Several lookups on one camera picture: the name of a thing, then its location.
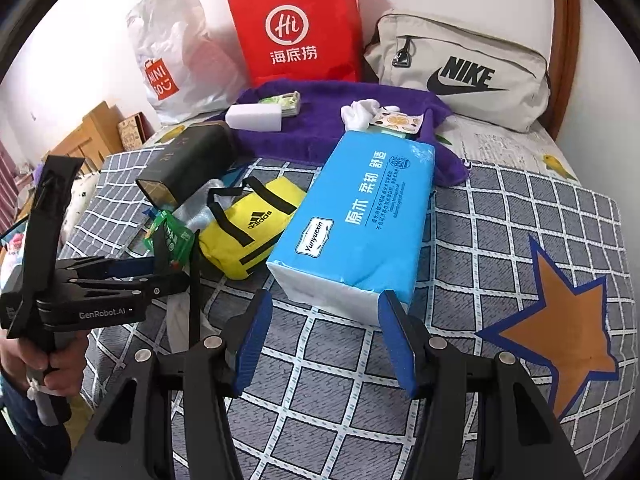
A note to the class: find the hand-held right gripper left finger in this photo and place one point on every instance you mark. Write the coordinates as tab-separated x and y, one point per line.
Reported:
252	340

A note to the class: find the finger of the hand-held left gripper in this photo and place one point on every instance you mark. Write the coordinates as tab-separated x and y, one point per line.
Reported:
130	267
160	289

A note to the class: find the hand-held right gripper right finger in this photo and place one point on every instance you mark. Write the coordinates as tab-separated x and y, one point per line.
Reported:
397	345

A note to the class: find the green snack packet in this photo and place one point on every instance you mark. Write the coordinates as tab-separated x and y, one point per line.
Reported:
172	237

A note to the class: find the yellow mini duffel bag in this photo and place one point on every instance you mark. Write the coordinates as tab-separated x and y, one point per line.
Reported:
225	240

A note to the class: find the blue tissue pack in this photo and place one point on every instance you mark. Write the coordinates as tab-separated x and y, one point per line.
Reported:
350	220

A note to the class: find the white sponge block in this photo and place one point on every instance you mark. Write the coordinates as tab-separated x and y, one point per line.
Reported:
252	117

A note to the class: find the light green cloth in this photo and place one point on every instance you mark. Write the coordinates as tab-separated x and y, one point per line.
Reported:
385	131

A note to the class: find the lemon print packet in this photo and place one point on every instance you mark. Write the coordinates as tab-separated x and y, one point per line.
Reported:
395	121

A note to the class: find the green wet wipes pack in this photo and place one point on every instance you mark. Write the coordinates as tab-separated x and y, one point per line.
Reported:
285	102

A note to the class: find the white cotton glove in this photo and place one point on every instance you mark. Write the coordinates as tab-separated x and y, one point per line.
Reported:
357	112

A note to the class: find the person's left hand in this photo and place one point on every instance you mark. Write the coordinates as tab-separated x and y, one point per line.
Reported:
65	370

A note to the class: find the white flower print pillow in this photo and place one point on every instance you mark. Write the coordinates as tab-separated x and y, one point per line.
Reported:
82	190

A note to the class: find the dark tin box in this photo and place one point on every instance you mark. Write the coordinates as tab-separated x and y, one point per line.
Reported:
190	165

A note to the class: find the person's blue trousers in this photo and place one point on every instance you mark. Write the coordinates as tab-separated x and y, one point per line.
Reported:
30	440

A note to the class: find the patterned box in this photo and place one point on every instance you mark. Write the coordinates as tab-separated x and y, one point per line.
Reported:
132	132

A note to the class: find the blue flat box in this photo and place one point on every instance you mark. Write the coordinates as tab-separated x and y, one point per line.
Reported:
235	175

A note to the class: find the grey checked blanket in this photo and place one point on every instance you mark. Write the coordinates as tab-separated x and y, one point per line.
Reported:
500	240

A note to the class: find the white plastic shopping bag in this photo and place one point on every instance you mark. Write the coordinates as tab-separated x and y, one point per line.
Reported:
200	75

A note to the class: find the purple towel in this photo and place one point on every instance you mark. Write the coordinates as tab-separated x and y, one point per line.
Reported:
320	110

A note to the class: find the beige waist bag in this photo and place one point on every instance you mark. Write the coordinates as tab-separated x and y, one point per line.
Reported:
450	50

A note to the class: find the red paper bag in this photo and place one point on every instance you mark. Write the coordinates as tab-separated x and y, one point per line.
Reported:
300	10

